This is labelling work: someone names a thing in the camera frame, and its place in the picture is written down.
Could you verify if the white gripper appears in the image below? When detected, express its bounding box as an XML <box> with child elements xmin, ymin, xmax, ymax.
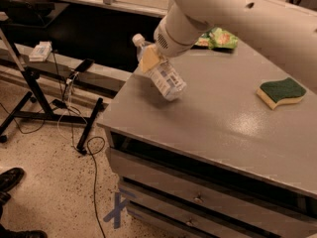
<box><xmin>139</xmin><ymin>16</ymin><xmax>198</xmax><ymax>73</ymax></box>

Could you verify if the clear plastic water bottle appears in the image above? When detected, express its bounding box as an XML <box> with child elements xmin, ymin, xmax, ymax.
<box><xmin>132</xmin><ymin>34</ymin><xmax>186</xmax><ymax>101</ymax></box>

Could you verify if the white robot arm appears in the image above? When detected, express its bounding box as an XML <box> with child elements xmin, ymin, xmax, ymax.
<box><xmin>154</xmin><ymin>0</ymin><xmax>317</xmax><ymax>91</ymax></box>

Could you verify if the black smartphone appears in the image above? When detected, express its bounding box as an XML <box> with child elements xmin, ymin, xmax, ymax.
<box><xmin>74</xmin><ymin>59</ymin><xmax>94</xmax><ymax>72</ymax></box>

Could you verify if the green snack bag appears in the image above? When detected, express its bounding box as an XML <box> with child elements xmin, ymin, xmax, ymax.
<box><xmin>195</xmin><ymin>27</ymin><xmax>238</xmax><ymax>50</ymax></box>

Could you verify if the small white box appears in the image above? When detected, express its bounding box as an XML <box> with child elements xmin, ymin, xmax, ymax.
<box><xmin>29</xmin><ymin>42</ymin><xmax>53</xmax><ymax>62</ymax></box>

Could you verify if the grey drawer cabinet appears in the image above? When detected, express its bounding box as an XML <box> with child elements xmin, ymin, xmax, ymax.
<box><xmin>99</xmin><ymin>44</ymin><xmax>317</xmax><ymax>238</ymax></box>

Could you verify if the green yellow sponge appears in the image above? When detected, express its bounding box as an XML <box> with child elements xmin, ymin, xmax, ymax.
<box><xmin>257</xmin><ymin>77</ymin><xmax>306</xmax><ymax>110</ymax></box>

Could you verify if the black metal stand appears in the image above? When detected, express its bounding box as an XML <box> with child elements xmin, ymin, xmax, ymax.
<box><xmin>0</xmin><ymin>29</ymin><xmax>103</xmax><ymax>155</ymax></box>

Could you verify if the black leather shoe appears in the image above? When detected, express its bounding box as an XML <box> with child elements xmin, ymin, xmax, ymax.
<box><xmin>0</xmin><ymin>168</ymin><xmax>25</xmax><ymax>192</ymax></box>

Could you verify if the white charging cable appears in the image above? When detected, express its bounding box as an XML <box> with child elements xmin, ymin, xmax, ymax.
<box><xmin>56</xmin><ymin>70</ymin><xmax>87</xmax><ymax>147</ymax></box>

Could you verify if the black floor cable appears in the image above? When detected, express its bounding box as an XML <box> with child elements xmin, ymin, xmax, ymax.
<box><xmin>86</xmin><ymin>136</ymin><xmax>107</xmax><ymax>238</ymax></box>

